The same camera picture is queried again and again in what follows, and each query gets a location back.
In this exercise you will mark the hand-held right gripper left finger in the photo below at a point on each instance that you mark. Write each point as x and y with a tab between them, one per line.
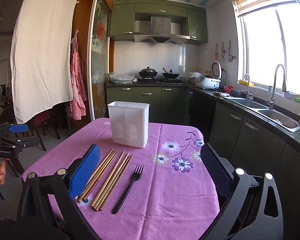
86	170

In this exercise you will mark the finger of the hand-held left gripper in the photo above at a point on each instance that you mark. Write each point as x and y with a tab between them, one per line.
24	143
17	128

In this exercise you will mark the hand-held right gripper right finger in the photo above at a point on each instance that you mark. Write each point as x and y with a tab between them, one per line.
215	172

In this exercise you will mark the wooden chopstick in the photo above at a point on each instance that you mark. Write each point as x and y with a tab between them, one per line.
98	169
116	182
107	180
100	180
97	175
112	180

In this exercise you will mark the black plastic fork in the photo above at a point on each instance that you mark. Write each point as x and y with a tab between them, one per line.
127	192

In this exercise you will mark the white plastic utensil holder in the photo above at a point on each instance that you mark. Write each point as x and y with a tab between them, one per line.
128	120

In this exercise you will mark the person's left hand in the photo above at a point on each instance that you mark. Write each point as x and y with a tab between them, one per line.
0	172

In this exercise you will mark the dark wooden chair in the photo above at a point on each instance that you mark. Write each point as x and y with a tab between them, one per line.
39	130

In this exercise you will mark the dark lower cabinets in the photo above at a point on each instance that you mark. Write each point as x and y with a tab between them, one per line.
252	140

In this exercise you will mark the pink floral tablecloth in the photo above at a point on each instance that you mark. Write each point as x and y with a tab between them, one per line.
170	205

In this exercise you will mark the white hanging cloth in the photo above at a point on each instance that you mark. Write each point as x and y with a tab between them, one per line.
42	55

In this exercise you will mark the red checked apron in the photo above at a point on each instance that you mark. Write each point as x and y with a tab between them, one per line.
77	80

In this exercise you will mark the grey dish rag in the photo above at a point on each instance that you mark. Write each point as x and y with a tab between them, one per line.
221	94

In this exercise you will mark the stainless steel double sink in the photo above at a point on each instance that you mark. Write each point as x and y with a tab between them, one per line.
277	118

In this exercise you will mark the blue basket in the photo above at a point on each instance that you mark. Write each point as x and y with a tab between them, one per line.
237	93

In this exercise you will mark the red packet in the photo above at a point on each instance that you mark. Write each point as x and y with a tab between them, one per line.
228	89

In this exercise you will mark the small chrome faucet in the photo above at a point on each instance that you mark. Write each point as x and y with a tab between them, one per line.
247	92

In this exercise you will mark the white rice cooker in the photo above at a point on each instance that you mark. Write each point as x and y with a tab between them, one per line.
207	82

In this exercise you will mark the green lower cabinets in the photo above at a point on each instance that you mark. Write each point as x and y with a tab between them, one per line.
146	97

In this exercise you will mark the green cabinets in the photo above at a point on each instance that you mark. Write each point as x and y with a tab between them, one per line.
146	97
122	17

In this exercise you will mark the yellow tray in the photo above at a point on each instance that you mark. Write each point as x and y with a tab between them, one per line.
245	83

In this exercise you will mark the clear bag of vegetables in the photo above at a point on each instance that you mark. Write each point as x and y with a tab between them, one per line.
122	78

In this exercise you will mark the tall chrome faucet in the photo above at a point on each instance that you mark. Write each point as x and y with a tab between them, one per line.
272	92

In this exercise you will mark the white plastic bag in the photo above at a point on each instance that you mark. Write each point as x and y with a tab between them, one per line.
195	75

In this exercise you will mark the gas stove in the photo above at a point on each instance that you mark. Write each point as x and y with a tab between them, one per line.
160	81

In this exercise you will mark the black pan with lid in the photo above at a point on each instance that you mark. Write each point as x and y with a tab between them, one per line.
171	75

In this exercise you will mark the sliding glass door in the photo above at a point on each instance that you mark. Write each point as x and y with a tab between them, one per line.
99	55

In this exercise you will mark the black wok with lid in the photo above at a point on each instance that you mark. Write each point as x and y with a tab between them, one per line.
148	73

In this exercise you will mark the hanging metal spatula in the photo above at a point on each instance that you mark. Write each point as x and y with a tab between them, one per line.
230	55

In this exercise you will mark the red hanging kitchen tool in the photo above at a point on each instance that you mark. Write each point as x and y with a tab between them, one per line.
216	51

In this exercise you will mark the hanging metal hook tool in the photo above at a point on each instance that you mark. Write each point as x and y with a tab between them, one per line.
222	51

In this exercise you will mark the kitchen window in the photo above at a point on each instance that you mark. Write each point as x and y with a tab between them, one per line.
265	42

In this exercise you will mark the green upper cabinets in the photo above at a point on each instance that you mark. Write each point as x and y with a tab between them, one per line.
122	17

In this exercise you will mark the steel range hood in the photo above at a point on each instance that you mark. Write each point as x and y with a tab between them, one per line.
160	27

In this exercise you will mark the striped window blind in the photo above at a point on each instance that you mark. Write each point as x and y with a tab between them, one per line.
260	2

